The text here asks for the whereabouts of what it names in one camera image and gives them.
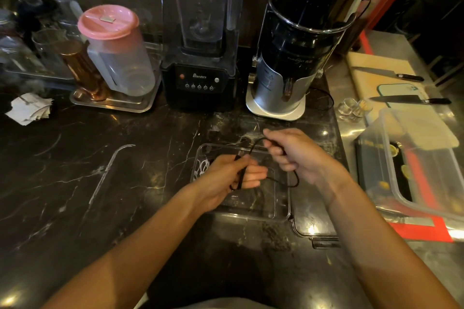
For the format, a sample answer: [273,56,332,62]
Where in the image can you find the person's right forearm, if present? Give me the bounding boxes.
[315,165,461,309]

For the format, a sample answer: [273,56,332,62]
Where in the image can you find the person's left forearm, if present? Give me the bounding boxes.
[40,184,218,309]

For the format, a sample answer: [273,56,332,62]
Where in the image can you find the white plastic cutting mat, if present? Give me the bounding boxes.
[376,83,428,108]

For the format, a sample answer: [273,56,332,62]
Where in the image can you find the steel tray with handle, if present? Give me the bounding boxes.
[289,160,341,250]

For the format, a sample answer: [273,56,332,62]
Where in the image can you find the silver and black juicer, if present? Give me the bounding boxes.
[246,0,371,121]

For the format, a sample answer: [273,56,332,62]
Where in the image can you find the white cable ties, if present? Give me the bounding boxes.
[194,157,211,182]

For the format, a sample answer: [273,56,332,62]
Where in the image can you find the wooden cutting board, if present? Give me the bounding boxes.
[345,52,460,151]

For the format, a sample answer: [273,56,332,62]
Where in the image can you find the person's right hand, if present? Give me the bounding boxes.
[262,128,343,190]

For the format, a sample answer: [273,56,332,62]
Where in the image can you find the black cable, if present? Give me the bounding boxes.
[230,137,300,191]

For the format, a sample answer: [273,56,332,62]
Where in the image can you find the small clear shot glass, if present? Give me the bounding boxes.
[354,99,373,118]
[339,98,359,117]

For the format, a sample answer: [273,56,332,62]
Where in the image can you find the clear glass cup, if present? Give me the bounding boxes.
[32,28,75,79]

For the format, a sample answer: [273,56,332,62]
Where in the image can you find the copper tumbler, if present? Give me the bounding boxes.
[57,40,109,102]

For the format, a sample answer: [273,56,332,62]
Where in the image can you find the clear plastic tray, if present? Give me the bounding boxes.
[190,143,291,222]

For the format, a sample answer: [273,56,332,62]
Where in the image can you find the person's left hand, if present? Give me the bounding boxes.
[193,154,269,214]

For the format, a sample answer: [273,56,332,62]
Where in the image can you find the black blender with clear enclosure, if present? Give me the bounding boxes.
[159,0,251,112]

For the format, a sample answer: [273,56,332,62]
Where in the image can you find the crumpled white paper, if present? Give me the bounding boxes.
[5,93,54,126]

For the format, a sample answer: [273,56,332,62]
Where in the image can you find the black handled kitchen knife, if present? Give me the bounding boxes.
[369,95,452,105]
[352,66,425,83]

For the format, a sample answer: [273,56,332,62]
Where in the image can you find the large clear plastic container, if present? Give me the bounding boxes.
[355,108,464,222]

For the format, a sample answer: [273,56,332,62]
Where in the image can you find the clear pitcher with pink lid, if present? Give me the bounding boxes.
[77,5,156,97]

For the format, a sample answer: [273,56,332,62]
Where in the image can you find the steel serving tray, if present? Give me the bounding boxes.
[70,73,162,114]

